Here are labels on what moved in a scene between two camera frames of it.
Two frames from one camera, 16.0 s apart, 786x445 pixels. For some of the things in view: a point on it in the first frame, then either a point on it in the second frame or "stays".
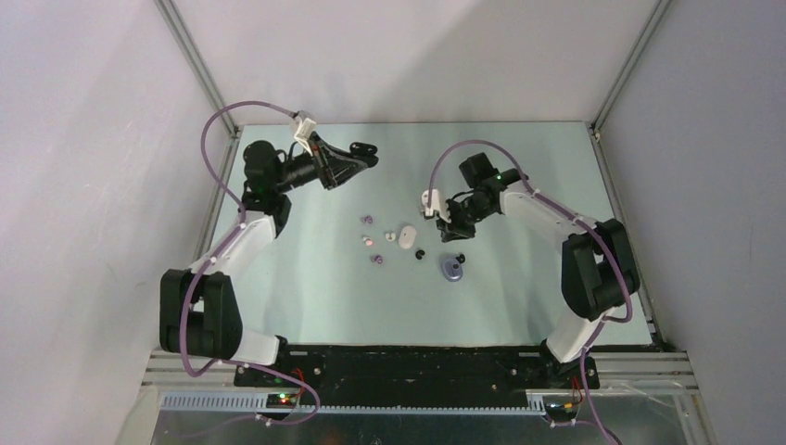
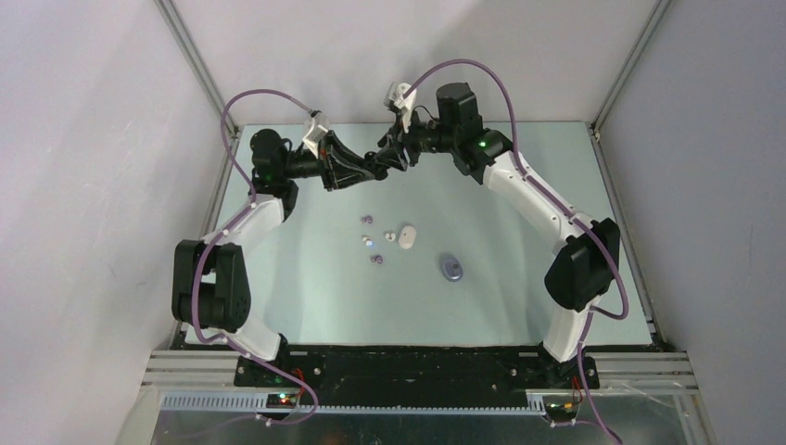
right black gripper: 453,230 → 394,145
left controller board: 281,400 stays
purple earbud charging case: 451,270 stays
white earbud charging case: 407,236 stays
